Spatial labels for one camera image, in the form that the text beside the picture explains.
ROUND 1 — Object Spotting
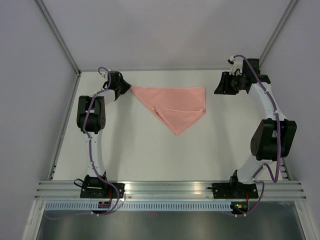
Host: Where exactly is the pink cloth napkin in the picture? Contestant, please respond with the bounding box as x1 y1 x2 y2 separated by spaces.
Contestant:
130 86 206 136

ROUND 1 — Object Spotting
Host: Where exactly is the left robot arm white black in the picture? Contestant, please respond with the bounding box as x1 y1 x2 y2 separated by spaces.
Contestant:
76 67 131 198

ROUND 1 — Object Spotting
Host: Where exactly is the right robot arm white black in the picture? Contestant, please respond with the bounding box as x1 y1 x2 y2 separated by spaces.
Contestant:
214 54 297 198

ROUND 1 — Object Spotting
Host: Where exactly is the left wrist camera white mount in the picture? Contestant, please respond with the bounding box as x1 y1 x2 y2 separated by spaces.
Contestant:
97 67 112 79

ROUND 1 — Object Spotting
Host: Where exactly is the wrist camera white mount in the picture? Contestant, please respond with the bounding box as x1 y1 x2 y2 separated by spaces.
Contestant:
227 55 243 76
97 67 112 79

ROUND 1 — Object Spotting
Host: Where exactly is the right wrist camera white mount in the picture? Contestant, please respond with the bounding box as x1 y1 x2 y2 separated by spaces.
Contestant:
227 55 243 76

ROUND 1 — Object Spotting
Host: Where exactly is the left aluminium frame post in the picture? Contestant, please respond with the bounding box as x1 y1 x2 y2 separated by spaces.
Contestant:
33 0 81 76

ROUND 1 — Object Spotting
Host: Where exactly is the aluminium frame post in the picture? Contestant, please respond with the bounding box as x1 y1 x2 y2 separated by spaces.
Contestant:
259 0 300 68
33 0 81 76

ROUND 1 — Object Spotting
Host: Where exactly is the right aluminium frame post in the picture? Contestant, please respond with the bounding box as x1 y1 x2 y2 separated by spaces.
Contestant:
259 0 300 68

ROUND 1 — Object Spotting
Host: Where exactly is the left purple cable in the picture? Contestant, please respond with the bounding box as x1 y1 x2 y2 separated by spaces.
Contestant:
44 66 126 221

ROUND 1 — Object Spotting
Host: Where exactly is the aluminium front rail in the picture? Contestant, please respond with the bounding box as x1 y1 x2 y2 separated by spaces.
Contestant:
33 180 307 202

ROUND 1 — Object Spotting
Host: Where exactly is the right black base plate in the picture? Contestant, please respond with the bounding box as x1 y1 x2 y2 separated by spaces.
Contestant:
208 183 259 200

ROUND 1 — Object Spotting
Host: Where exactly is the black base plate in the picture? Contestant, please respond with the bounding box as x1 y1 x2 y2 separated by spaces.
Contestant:
80 182 125 199
208 183 259 200

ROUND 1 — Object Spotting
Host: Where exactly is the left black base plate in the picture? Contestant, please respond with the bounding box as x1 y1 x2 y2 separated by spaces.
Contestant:
80 182 125 199

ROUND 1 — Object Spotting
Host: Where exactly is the white slotted cable duct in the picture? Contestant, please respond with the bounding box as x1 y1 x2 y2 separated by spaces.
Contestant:
45 200 232 212

